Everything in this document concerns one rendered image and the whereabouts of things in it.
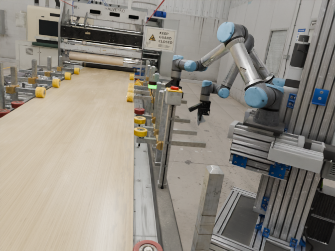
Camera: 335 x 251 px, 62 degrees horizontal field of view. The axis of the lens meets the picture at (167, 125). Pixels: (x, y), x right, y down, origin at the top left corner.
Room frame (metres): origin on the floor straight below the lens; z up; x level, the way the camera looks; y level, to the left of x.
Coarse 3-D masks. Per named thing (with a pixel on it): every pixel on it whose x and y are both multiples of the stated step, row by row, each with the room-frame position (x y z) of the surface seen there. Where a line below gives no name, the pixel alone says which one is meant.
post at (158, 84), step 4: (160, 84) 2.05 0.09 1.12; (156, 88) 2.05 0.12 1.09; (160, 88) 2.05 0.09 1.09; (156, 92) 2.04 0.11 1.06; (156, 96) 2.04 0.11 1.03; (156, 100) 2.04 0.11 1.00; (156, 104) 2.04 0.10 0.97; (156, 108) 2.05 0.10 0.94; (156, 112) 2.05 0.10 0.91; (152, 124) 2.05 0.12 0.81; (152, 132) 2.04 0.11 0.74
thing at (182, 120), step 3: (144, 117) 2.08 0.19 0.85; (147, 117) 2.08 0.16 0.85; (150, 117) 2.08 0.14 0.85; (174, 120) 2.11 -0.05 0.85; (177, 120) 2.12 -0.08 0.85; (180, 120) 2.12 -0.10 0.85; (183, 120) 2.12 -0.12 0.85; (186, 120) 2.13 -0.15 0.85; (189, 120) 2.13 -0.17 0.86; (189, 123) 2.13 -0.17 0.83
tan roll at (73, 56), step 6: (66, 54) 4.20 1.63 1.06; (72, 54) 4.17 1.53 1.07; (78, 54) 4.19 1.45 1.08; (84, 54) 4.21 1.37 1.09; (90, 54) 4.24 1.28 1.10; (96, 54) 4.28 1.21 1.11; (78, 60) 4.21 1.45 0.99; (84, 60) 4.21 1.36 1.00; (90, 60) 4.22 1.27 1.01; (96, 60) 4.22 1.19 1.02; (102, 60) 4.23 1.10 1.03; (108, 60) 4.25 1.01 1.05; (114, 60) 4.26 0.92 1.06; (120, 60) 4.28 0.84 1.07
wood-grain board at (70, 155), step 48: (48, 96) 2.14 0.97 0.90; (96, 96) 2.36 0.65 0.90; (0, 144) 1.14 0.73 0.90; (48, 144) 1.20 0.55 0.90; (96, 144) 1.28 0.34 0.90; (0, 192) 0.78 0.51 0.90; (48, 192) 0.81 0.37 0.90; (96, 192) 0.85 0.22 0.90; (0, 240) 0.57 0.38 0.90; (48, 240) 0.60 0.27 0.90; (96, 240) 0.62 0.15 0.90
